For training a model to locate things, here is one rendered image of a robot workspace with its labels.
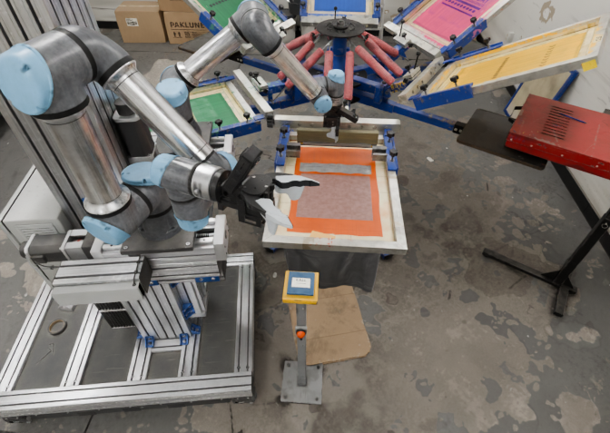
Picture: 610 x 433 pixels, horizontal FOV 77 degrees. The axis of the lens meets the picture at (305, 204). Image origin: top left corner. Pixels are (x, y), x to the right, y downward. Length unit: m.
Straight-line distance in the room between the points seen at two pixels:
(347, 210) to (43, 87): 1.25
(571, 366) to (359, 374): 1.21
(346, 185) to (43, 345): 1.82
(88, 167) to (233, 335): 1.46
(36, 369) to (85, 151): 1.71
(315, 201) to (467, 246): 1.57
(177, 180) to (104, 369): 1.66
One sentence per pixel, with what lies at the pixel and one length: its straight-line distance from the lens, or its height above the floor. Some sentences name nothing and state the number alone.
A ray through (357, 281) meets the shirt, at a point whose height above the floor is 0.58.
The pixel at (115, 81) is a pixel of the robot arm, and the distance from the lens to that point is 0.99.
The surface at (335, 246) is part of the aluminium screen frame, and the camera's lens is 1.57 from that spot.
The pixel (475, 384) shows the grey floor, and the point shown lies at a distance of 2.52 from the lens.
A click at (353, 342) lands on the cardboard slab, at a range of 2.43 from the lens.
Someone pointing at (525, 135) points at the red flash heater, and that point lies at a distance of 2.20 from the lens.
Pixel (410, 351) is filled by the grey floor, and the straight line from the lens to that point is 2.49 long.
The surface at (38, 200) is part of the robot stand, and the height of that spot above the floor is 1.23.
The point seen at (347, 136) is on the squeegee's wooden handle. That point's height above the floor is 1.08.
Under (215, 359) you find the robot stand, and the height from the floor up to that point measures 0.21.
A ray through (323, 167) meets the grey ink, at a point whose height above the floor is 0.96.
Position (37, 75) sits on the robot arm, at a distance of 0.89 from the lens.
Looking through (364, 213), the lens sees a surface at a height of 0.96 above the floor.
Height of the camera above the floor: 2.20
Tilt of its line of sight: 45 degrees down
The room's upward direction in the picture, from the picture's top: straight up
